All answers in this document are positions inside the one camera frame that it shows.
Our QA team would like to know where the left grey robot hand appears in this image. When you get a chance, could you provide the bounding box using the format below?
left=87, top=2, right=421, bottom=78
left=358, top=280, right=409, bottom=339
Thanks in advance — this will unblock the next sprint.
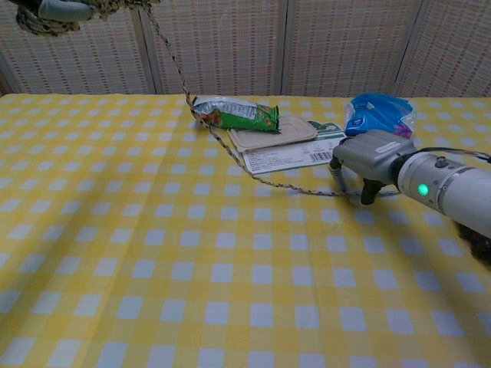
left=8, top=0, right=95, bottom=22

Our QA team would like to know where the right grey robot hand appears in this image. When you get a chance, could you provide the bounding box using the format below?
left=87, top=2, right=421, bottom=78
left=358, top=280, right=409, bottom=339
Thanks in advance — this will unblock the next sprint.
left=328, top=129, right=417, bottom=206

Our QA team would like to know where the speckled beige braided rope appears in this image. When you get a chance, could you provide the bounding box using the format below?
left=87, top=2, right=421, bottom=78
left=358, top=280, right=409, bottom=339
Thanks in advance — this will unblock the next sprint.
left=15, top=0, right=400, bottom=199

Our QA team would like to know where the blue tissue pack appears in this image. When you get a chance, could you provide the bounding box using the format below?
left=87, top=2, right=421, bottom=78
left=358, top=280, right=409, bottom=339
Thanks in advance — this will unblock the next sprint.
left=344, top=92, right=417, bottom=140

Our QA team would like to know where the woven folding screen panel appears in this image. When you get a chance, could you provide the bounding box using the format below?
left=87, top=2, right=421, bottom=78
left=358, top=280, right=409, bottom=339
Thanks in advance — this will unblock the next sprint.
left=0, top=0, right=150, bottom=96
left=394, top=0, right=491, bottom=99
left=285, top=0, right=427, bottom=97
left=137, top=0, right=288, bottom=96

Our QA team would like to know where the wet wipes pack beige lid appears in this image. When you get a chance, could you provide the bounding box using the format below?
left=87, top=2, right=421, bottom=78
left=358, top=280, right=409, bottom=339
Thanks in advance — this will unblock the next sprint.
left=226, top=117, right=346, bottom=176

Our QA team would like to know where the green snack bag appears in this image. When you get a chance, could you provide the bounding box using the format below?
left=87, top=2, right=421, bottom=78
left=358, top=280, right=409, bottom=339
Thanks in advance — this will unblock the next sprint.
left=190, top=95, right=284, bottom=134

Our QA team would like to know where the dark red grape bunch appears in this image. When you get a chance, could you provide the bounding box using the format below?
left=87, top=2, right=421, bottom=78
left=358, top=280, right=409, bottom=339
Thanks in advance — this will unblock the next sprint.
left=454, top=223, right=491, bottom=265

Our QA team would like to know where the yellow white checkered tablecloth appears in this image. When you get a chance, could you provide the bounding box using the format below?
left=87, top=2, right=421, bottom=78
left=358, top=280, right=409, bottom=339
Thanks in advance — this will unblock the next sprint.
left=0, top=94, right=491, bottom=368

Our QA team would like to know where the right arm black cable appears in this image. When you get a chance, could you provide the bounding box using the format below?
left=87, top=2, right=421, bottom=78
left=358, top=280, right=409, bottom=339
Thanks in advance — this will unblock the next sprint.
left=414, top=146, right=491, bottom=163

